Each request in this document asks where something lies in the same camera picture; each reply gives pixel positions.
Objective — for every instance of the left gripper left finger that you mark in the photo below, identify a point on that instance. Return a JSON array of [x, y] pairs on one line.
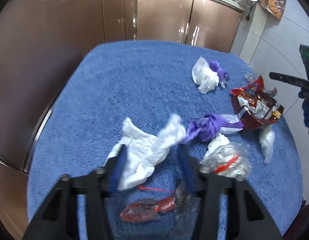
[[79, 199]]

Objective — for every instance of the clear plastic bag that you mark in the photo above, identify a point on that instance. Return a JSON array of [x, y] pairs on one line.
[[266, 140]]

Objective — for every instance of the clear wrapper red strip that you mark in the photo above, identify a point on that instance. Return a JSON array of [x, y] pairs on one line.
[[228, 159]]

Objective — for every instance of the red snack wrapper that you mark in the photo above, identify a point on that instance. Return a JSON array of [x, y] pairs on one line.
[[255, 105]]

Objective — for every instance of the brown kitchen cabinets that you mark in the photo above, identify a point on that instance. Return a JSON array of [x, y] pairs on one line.
[[43, 41]]

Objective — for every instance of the purple glove near tissue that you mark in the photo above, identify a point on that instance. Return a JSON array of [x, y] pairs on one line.
[[222, 74]]

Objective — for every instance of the purple crumpled glove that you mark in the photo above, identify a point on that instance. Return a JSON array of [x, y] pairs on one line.
[[208, 127]]

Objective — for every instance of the blue terry towel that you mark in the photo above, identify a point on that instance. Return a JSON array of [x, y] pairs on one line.
[[147, 81]]

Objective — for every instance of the white tissue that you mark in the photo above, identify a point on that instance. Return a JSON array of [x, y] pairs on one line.
[[204, 77], [145, 151]]

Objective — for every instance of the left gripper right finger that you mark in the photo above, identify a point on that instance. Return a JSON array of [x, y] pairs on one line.
[[247, 217]]

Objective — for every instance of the clear wrapper with red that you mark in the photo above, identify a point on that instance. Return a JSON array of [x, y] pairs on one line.
[[181, 203]]

